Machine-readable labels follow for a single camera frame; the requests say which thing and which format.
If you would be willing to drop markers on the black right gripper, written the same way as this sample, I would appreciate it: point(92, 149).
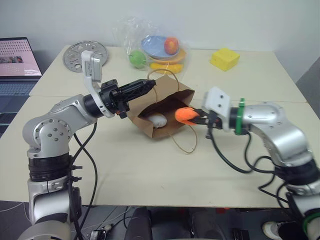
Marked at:
point(212, 121)

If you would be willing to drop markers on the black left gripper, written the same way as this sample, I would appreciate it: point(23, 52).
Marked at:
point(111, 96)

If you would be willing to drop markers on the orange plush toy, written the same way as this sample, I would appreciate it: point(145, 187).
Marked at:
point(184, 114)

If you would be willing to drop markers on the brown paper bag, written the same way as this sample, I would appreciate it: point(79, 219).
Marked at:
point(167, 87)

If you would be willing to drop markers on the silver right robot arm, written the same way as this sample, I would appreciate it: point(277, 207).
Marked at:
point(280, 130)

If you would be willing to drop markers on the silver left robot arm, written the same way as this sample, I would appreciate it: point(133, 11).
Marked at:
point(50, 130)

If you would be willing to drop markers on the white plush toy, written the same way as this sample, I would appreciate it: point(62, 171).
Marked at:
point(158, 120)

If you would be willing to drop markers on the clear plastic bag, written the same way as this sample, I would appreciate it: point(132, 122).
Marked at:
point(130, 32)

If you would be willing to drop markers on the green toy apple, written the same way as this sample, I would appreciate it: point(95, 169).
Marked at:
point(137, 59)

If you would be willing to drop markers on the yellow toy banana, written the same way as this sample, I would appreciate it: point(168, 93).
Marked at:
point(167, 67)

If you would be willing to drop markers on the green right wrist clamp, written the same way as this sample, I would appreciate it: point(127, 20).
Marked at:
point(240, 117)

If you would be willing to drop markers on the blue toy plate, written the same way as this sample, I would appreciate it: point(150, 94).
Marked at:
point(153, 46)

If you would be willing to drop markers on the orange toy plate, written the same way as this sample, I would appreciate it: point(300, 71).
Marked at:
point(180, 57)

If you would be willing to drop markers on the red toy apple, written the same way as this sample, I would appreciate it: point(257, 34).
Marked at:
point(171, 45)

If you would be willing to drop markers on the yellow cheese block toy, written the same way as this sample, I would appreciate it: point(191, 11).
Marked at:
point(224, 59)

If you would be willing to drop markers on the silver perforated metal disc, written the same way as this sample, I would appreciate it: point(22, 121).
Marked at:
point(75, 56)

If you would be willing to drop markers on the dark rounded shape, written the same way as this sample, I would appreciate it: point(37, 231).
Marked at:
point(138, 223)

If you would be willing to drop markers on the open laptop computer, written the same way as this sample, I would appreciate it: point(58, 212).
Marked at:
point(15, 65)

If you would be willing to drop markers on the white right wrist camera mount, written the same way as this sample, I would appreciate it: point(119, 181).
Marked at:
point(217, 101)

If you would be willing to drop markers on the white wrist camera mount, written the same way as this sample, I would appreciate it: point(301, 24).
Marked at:
point(217, 101)
point(91, 65)

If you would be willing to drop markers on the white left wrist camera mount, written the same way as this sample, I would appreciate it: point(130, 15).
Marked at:
point(91, 65)

